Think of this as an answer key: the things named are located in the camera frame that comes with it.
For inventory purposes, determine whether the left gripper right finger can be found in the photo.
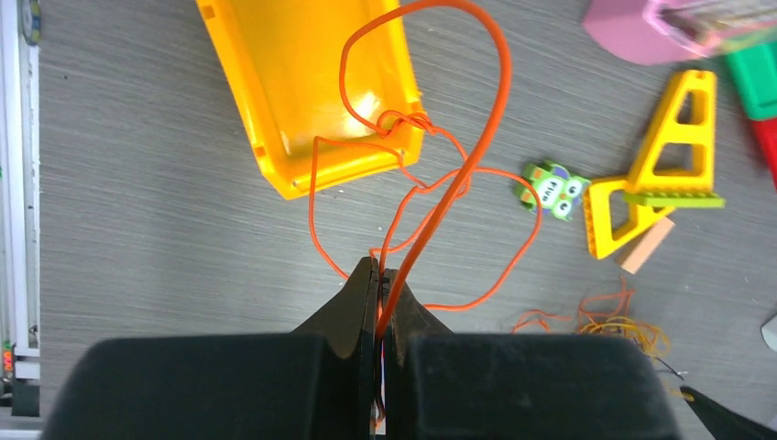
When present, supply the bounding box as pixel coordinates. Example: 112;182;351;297
383;284;451;439

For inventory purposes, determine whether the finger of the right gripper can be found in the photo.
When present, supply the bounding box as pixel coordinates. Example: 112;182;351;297
679;385;776;440

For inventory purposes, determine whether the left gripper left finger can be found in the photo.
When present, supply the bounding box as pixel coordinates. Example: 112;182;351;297
293;257;380;439

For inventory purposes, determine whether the yellow cable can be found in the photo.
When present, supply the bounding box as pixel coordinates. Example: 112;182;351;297
576;315;694;402

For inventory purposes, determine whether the orange cable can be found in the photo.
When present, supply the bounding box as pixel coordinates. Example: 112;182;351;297
308;0;544;426

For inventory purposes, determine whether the green owl toy block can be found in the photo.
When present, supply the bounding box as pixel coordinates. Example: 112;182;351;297
515;160;591;221

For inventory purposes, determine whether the small wooden block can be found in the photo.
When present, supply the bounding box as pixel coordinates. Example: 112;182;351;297
617;217;675;274

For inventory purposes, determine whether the yellow plastic bin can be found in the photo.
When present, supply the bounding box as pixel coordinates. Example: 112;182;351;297
198;1;423;200

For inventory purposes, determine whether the upright yellow triangle block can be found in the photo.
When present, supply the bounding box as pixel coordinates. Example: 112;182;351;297
624;70;726;209

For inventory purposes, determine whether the red plastic bin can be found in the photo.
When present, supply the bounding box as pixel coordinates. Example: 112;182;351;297
750;117;777;186

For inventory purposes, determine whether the green plastic bin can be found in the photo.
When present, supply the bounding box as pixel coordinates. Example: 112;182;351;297
725;41;776;121

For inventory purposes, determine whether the pink metronome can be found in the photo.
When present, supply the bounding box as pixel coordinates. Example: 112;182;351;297
582;1;776;66

